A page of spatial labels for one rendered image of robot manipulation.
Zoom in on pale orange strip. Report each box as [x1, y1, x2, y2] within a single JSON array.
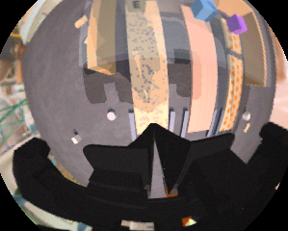
[[129, 57, 170, 134]]

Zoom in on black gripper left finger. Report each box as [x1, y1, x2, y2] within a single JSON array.
[[82, 123, 155, 197]]

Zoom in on orange dotted strip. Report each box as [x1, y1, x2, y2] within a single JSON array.
[[218, 69, 243, 131]]

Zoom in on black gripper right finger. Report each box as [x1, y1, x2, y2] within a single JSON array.
[[154, 122, 235, 195]]

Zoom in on pink flat strip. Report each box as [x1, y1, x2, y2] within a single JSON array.
[[186, 61, 218, 134]]

